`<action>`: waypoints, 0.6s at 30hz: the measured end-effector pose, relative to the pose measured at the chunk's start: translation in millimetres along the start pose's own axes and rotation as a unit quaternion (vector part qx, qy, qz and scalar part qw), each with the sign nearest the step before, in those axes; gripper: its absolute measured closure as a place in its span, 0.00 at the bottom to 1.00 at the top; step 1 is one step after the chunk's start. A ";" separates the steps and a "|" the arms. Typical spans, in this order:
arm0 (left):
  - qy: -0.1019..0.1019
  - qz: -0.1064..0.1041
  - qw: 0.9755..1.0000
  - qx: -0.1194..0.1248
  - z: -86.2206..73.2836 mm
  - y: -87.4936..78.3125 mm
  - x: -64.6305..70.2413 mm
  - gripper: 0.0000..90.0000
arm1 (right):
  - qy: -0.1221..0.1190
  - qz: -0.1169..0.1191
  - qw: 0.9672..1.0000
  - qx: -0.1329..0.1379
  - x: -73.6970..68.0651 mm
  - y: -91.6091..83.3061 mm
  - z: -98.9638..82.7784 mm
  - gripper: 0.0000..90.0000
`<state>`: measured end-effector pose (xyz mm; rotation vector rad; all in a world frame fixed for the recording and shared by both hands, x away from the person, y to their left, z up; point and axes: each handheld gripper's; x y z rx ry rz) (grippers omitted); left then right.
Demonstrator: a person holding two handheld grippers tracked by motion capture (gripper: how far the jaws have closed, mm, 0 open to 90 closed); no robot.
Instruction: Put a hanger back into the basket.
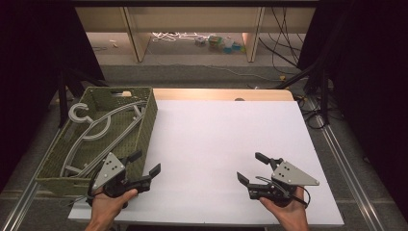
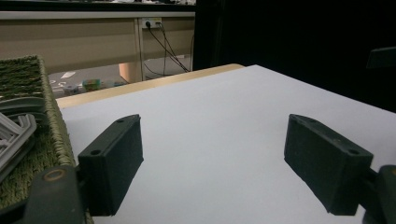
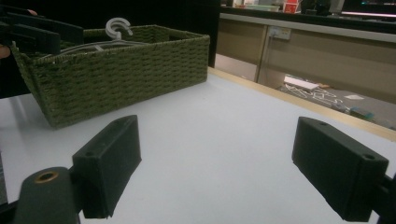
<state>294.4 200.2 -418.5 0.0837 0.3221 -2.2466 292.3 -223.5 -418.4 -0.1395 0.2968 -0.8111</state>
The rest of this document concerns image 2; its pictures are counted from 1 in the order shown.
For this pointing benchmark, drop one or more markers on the black curtain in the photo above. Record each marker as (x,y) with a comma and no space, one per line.
(295,37)

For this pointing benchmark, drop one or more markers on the white table sheet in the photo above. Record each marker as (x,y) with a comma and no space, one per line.
(211,124)

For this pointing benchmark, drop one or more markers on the grey plastic clothes hanger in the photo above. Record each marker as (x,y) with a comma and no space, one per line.
(25,104)
(15,140)
(39,119)

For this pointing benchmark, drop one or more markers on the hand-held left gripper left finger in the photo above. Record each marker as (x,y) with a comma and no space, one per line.
(115,161)

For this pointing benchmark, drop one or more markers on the colourful toy pile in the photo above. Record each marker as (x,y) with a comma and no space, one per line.
(91,84)

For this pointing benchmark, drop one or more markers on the white wall socket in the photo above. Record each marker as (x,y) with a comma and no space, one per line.
(155,21)

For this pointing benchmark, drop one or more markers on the beige wooden desk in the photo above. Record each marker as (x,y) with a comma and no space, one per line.
(77,40)

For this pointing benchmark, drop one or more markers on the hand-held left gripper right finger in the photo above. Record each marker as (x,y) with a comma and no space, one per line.
(327,165)

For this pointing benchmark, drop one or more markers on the green woven basket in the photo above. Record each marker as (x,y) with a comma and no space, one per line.
(18,77)

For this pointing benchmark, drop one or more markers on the white paper scrap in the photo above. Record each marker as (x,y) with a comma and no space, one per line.
(68,74)

